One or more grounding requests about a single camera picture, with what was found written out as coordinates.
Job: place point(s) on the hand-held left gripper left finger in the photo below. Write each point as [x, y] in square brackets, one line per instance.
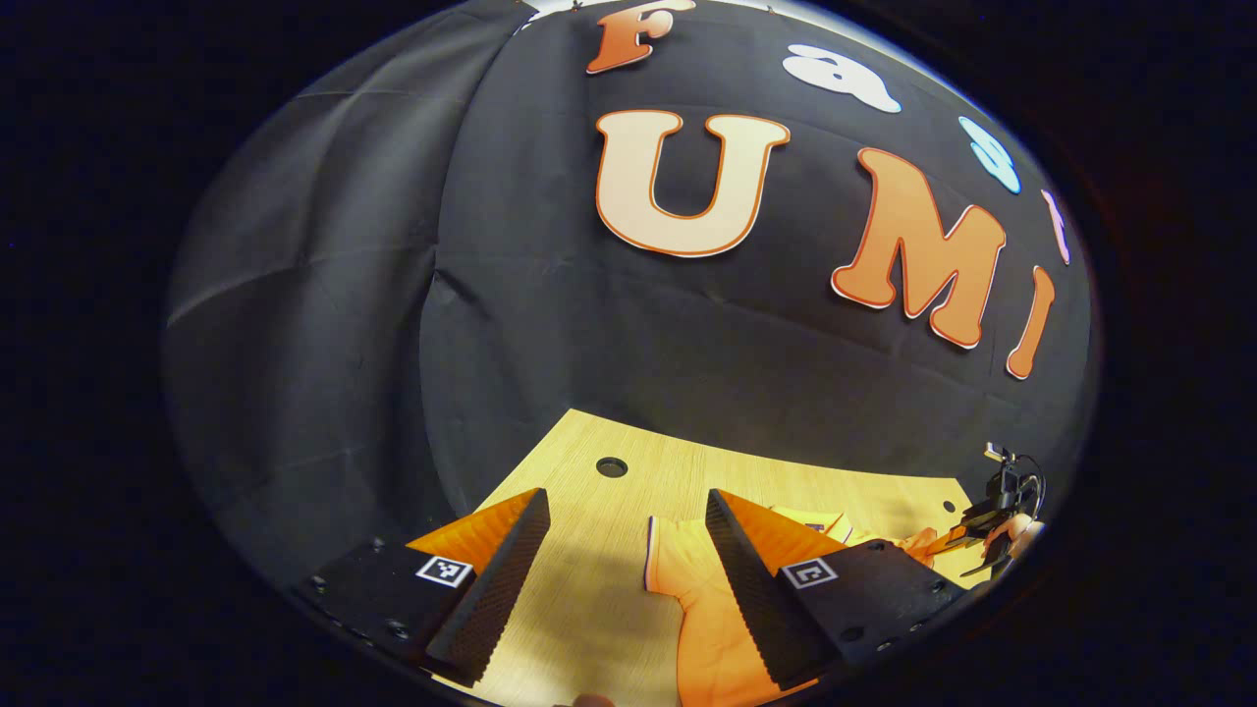
[496, 589]

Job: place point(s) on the large black table grommet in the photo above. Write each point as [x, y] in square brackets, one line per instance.
[611, 466]

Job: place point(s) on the orange T-shirt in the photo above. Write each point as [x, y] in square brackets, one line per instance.
[707, 609]

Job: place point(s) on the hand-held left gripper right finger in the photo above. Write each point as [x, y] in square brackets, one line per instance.
[751, 589]

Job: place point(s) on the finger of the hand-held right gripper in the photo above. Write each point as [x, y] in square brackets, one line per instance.
[967, 525]
[992, 565]

